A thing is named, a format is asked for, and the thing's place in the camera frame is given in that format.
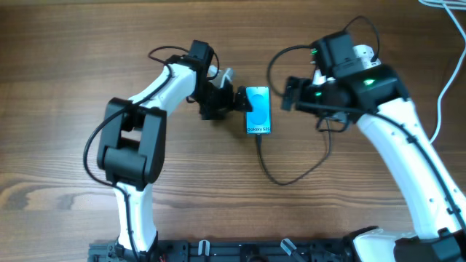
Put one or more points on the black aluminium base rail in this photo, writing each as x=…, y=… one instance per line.
x=212, y=251

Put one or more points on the light blue Galaxy smartphone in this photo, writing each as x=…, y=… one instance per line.
x=259, y=120

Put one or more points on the white power strip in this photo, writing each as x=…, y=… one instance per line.
x=366, y=54

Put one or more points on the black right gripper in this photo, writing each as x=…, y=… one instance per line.
x=306, y=86

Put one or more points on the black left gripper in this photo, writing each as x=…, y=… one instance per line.
x=226, y=104

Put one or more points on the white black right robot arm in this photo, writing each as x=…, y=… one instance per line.
x=378, y=103

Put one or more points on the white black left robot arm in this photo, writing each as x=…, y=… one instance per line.
x=131, y=151

